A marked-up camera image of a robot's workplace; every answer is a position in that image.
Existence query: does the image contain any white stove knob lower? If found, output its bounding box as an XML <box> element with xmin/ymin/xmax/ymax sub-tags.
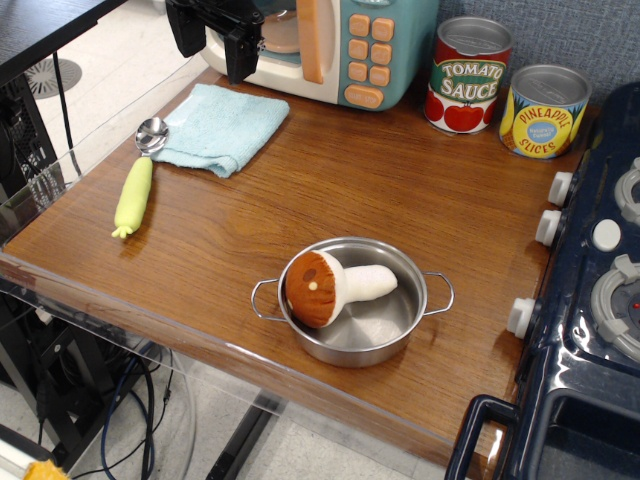
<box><xmin>507</xmin><ymin>298</ymin><xmax>536</xmax><ymax>339</ymax></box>

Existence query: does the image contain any light blue folded cloth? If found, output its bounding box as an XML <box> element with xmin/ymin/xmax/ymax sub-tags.
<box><xmin>151</xmin><ymin>84</ymin><xmax>290</xmax><ymax>179</ymax></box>

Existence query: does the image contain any spoon with green handle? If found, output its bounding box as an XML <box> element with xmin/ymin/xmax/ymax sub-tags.
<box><xmin>111</xmin><ymin>117</ymin><xmax>169</xmax><ymax>239</ymax></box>

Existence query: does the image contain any white stove knob middle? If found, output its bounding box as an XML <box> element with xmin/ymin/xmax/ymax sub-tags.
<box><xmin>535</xmin><ymin>210</ymin><xmax>561</xmax><ymax>247</ymax></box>

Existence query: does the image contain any white stove knob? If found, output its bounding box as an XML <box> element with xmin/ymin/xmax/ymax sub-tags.
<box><xmin>547</xmin><ymin>171</ymin><xmax>573</xmax><ymax>207</ymax></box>
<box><xmin>507</xmin><ymin>298</ymin><xmax>536</xmax><ymax>339</ymax></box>
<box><xmin>535</xmin><ymin>210</ymin><xmax>561</xmax><ymax>247</ymax></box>

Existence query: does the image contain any plush brown mushroom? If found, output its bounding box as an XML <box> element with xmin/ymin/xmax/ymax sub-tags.
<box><xmin>284</xmin><ymin>250</ymin><xmax>398</xmax><ymax>329</ymax></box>

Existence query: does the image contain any small steel pot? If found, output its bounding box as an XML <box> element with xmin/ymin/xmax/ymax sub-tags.
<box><xmin>251</xmin><ymin>237</ymin><xmax>455</xmax><ymax>368</ymax></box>

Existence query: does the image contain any white stove knob upper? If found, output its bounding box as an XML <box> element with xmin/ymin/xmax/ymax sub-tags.
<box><xmin>547</xmin><ymin>171</ymin><xmax>573</xmax><ymax>207</ymax></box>

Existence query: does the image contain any black desk at left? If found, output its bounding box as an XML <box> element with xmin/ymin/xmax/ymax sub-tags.
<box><xmin>1</xmin><ymin>0</ymin><xmax>124</xmax><ymax>85</ymax></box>

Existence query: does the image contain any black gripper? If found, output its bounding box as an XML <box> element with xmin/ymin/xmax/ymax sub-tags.
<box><xmin>166</xmin><ymin>0</ymin><xmax>264</xmax><ymax>84</ymax></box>

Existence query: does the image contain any black cable under table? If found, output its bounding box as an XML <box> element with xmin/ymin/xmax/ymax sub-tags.
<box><xmin>74</xmin><ymin>349</ymin><xmax>176</xmax><ymax>480</ymax></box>

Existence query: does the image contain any toy microwave teal and cream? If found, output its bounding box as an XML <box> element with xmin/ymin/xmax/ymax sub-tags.
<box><xmin>199</xmin><ymin>0</ymin><xmax>441</xmax><ymax>112</ymax></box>

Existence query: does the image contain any black table leg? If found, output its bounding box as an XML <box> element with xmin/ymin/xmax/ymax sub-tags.
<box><xmin>205</xmin><ymin>406</ymin><xmax>273</xmax><ymax>480</ymax></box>

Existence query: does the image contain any blue cable under table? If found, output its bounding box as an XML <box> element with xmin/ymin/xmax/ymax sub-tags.
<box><xmin>99</xmin><ymin>344</ymin><xmax>161</xmax><ymax>480</ymax></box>

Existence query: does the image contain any dark blue toy stove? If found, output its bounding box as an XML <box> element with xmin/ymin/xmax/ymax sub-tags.
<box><xmin>446</xmin><ymin>83</ymin><xmax>639</xmax><ymax>479</ymax></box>

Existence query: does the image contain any tomato sauce can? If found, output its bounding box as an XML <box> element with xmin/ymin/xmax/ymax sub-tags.
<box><xmin>424</xmin><ymin>16</ymin><xmax>514</xmax><ymax>134</ymax></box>

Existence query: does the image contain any pineapple slices can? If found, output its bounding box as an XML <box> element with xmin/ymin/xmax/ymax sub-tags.
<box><xmin>499</xmin><ymin>64</ymin><xmax>592</xmax><ymax>160</ymax></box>

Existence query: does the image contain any yellow sponge corner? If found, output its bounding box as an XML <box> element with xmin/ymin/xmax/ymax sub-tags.
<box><xmin>22</xmin><ymin>460</ymin><xmax>69</xmax><ymax>480</ymax></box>

